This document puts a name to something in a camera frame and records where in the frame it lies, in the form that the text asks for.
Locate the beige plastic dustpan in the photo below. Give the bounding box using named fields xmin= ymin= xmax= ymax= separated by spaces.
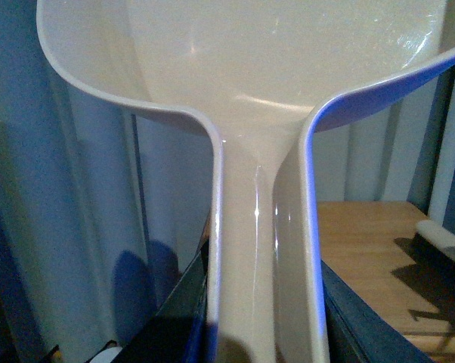
xmin=36 ymin=1 xmax=455 ymax=362

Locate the black bristle hand brush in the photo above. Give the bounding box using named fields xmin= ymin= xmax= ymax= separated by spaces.
xmin=416 ymin=219 xmax=455 ymax=278

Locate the wooden nightstand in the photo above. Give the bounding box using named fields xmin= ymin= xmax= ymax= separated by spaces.
xmin=317 ymin=201 xmax=455 ymax=362

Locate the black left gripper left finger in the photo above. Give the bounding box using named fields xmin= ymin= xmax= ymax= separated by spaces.
xmin=119 ymin=247 xmax=209 ymax=362

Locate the pale grey curtain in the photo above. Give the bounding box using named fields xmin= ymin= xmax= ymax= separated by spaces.
xmin=0 ymin=0 xmax=455 ymax=363

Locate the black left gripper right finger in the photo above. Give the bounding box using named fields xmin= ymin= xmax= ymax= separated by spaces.
xmin=321 ymin=262 xmax=431 ymax=363

